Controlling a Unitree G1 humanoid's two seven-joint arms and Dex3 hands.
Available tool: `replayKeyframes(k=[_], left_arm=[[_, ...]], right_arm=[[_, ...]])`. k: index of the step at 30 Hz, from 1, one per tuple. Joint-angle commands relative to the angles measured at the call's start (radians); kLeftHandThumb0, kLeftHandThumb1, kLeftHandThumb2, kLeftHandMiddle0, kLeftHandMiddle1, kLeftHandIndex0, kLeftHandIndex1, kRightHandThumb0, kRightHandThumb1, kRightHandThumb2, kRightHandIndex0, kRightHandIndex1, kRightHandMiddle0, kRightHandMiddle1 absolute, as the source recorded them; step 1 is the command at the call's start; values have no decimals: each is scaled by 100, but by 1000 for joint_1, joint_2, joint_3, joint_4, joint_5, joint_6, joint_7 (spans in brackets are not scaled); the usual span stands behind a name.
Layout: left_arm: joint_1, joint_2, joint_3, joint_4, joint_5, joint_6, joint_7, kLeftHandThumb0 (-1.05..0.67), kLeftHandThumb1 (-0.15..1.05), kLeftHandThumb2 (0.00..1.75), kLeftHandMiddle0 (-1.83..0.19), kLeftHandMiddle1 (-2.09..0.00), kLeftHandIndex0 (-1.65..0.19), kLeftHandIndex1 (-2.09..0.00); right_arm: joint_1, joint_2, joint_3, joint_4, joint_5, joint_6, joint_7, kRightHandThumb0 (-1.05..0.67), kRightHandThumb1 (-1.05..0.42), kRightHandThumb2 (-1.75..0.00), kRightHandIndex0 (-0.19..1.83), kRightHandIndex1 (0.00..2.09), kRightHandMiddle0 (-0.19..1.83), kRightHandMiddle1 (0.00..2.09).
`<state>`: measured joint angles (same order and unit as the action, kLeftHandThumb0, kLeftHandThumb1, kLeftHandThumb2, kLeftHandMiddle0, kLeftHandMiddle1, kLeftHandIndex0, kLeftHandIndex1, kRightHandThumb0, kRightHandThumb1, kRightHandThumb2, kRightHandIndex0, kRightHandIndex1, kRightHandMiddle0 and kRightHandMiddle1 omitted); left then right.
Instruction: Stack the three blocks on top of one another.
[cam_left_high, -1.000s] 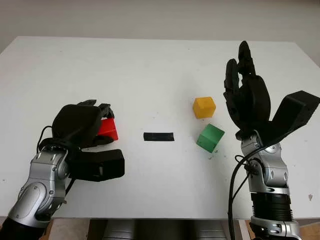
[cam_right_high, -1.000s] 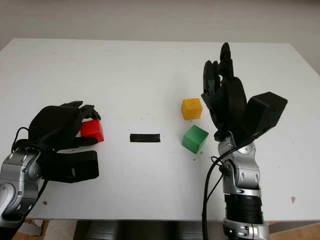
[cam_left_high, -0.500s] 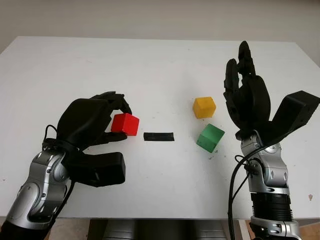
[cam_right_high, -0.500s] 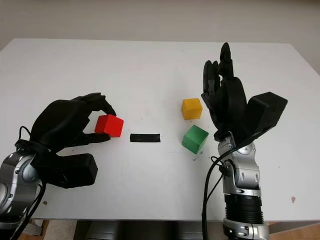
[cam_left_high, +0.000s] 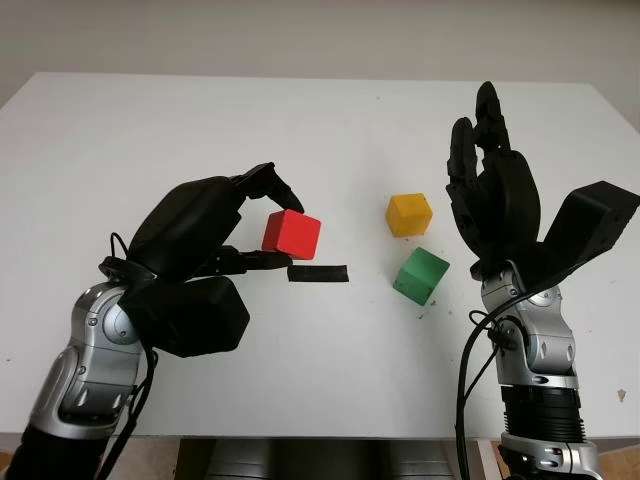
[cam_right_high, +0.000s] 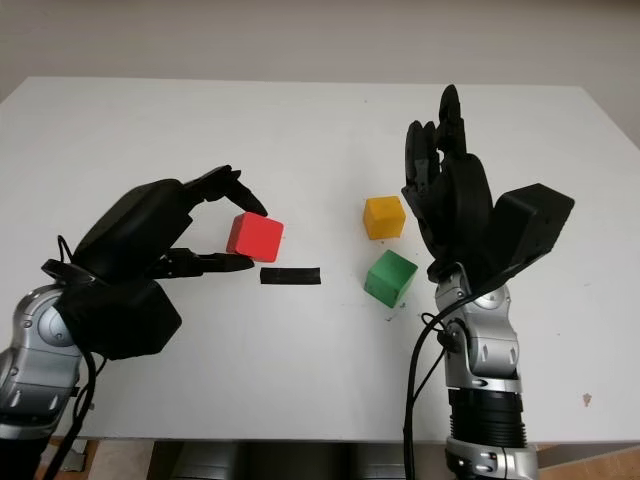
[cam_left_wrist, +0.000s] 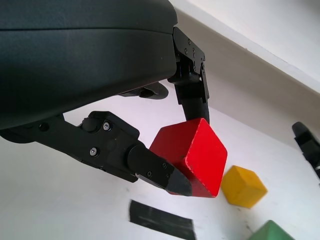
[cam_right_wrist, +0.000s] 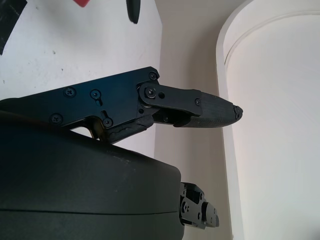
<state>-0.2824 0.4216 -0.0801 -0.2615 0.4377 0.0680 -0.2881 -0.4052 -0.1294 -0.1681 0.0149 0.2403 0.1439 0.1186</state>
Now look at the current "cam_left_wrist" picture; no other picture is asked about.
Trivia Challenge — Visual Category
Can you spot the green wooden cube block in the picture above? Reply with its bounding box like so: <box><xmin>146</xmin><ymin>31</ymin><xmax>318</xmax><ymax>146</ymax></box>
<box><xmin>251</xmin><ymin>219</ymin><xmax>296</xmax><ymax>240</ymax></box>

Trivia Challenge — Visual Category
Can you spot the red wooden cube block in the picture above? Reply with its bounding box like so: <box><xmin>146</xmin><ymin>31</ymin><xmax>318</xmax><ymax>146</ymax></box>
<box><xmin>149</xmin><ymin>117</ymin><xmax>229</xmax><ymax>199</ymax></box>

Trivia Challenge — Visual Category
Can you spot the yellow wooden cube block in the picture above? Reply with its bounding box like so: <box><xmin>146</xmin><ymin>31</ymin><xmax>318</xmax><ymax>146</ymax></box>
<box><xmin>221</xmin><ymin>165</ymin><xmax>268</xmax><ymax>209</ymax></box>

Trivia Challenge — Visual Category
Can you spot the black tape strip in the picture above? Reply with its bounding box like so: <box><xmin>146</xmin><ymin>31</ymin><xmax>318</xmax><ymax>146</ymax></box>
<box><xmin>128</xmin><ymin>199</ymin><xmax>196</xmax><ymax>240</ymax></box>

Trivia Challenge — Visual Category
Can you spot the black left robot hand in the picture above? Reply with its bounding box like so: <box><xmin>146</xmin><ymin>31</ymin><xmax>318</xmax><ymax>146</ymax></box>
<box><xmin>0</xmin><ymin>0</ymin><xmax>211</xmax><ymax>198</ymax></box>

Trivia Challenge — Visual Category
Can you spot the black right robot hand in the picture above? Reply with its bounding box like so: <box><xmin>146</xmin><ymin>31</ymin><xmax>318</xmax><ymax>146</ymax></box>
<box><xmin>291</xmin><ymin>121</ymin><xmax>320</xmax><ymax>186</ymax></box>

